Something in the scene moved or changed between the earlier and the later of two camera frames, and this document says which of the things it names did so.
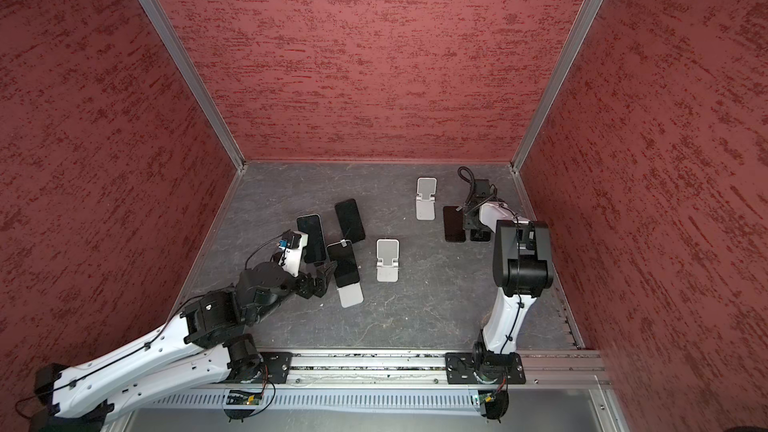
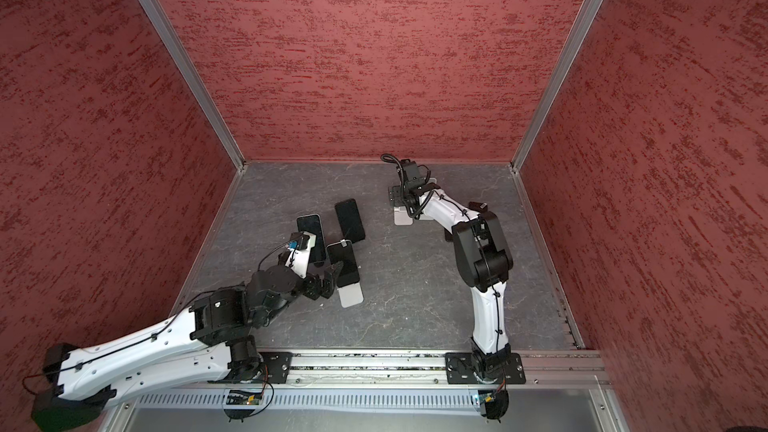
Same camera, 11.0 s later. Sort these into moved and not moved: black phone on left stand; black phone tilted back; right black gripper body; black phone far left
Moved: right black gripper body
Not moved: black phone on left stand; black phone far left; black phone tilted back
